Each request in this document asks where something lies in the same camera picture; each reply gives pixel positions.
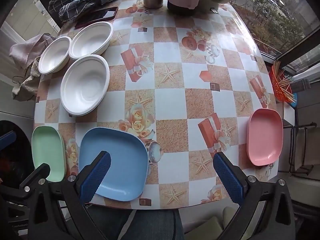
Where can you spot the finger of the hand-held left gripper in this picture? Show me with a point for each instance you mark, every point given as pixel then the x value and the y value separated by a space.
pixel 7 140
pixel 37 177

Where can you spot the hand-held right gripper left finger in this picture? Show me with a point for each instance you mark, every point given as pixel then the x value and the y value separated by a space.
pixel 96 177

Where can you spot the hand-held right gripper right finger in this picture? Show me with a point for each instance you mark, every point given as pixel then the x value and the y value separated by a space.
pixel 228 180

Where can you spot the blue plate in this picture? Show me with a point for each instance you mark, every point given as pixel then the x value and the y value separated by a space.
pixel 122 165

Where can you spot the green plate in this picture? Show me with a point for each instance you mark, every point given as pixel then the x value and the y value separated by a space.
pixel 47 150

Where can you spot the pink plate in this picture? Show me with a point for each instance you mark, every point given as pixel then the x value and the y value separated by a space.
pixel 265 137

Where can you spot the large white bowl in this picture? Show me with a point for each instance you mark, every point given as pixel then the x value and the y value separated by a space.
pixel 91 40
pixel 85 85

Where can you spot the beige bag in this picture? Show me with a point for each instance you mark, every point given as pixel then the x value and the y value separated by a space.
pixel 26 80

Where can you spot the black metal stand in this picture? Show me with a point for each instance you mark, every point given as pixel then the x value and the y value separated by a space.
pixel 298 130

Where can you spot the small white side table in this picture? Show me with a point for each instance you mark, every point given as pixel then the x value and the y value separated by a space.
pixel 288 112

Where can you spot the pink cloth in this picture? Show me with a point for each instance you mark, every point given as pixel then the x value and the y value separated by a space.
pixel 27 50

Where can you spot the checkered printed tablecloth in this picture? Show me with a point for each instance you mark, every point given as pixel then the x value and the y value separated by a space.
pixel 175 105

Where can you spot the small white bowl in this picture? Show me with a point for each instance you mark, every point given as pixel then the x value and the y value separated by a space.
pixel 53 56

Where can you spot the blue round stool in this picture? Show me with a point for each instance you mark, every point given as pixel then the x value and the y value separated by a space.
pixel 294 99

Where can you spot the orange basket with sticks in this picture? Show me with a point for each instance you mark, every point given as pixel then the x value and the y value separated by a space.
pixel 283 82

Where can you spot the black phone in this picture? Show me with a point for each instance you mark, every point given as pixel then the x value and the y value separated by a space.
pixel 105 13

